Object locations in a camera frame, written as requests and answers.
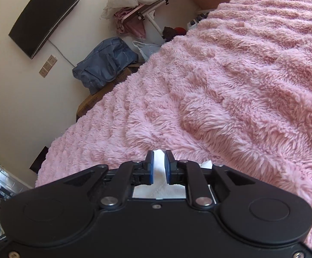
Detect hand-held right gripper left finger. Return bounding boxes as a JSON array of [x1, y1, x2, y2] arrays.
[[62, 150, 156, 210]]

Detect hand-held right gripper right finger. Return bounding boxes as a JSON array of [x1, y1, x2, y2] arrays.
[[165, 150, 256, 210]]

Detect pink clothes pile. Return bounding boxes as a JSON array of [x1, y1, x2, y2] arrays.
[[114, 7, 147, 40]]

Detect pink fluffy blanket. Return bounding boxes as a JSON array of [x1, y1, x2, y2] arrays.
[[35, 0, 312, 256]]

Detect black flat panel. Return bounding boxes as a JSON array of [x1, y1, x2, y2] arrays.
[[29, 146, 49, 173]]

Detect blue fabric bag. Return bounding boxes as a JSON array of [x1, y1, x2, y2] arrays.
[[72, 37, 139, 95]]

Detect white plastic bag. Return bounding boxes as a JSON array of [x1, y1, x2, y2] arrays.
[[133, 41, 162, 61]]

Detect dark brown fuzzy item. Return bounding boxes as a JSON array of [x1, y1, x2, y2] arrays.
[[161, 26, 177, 43]]

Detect white door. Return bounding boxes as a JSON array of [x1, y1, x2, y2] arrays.
[[0, 153, 35, 195]]

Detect white grey shoes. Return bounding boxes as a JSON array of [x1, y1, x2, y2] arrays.
[[187, 12, 210, 31]]

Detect white folding table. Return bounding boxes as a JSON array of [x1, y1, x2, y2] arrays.
[[121, 0, 182, 37]]

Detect black cable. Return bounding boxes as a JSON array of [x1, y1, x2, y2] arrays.
[[48, 39, 75, 68]]

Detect black wall television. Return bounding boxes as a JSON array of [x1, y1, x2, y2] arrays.
[[8, 0, 81, 60]]

